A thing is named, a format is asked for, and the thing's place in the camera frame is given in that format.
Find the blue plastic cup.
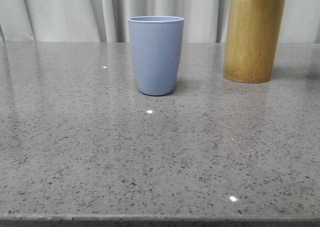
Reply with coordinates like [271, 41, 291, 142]
[128, 16, 184, 96]

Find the bamboo wooden holder cup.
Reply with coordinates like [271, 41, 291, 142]
[223, 0, 285, 83]

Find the white pleated curtain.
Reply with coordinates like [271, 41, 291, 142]
[0, 0, 320, 44]

